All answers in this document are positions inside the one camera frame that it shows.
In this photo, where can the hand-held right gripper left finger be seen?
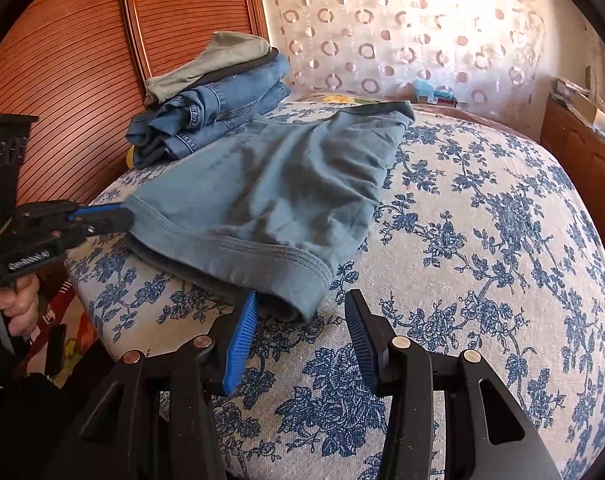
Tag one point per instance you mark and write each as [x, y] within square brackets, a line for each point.
[240, 345]

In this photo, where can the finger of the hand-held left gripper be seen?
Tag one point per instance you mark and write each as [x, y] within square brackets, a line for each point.
[102, 214]
[90, 233]

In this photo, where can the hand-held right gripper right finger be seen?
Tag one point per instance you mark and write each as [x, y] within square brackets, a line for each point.
[360, 340]

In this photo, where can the blue-green short pants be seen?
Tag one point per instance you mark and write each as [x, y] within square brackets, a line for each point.
[262, 195]

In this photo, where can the person's left forearm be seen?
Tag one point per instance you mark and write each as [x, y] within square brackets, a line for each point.
[2, 410]

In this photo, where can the olive folded pants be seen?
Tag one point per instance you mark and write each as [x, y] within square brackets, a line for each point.
[217, 55]

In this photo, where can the person's left hand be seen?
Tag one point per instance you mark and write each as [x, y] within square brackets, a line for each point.
[17, 310]

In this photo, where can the colourful floor mat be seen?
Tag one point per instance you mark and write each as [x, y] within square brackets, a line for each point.
[57, 310]

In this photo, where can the blue denim jeans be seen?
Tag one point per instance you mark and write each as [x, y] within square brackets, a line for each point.
[182, 140]
[242, 87]

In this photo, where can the bed with floral blue cover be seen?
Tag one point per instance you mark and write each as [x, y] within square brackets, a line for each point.
[482, 260]

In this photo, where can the wooden headboard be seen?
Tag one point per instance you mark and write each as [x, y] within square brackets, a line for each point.
[82, 60]

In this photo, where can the small cardboard box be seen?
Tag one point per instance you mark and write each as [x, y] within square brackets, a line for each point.
[445, 101]

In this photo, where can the wooden cabinet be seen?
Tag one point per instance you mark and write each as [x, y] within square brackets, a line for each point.
[582, 160]

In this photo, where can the circle-pattern sheer curtain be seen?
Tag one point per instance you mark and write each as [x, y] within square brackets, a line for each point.
[407, 25]

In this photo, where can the open cardboard box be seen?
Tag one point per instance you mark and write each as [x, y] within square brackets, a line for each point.
[590, 110]

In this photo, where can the stack of papers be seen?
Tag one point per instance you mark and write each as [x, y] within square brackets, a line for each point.
[570, 90]

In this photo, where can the small round fan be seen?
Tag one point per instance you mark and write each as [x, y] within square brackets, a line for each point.
[588, 77]

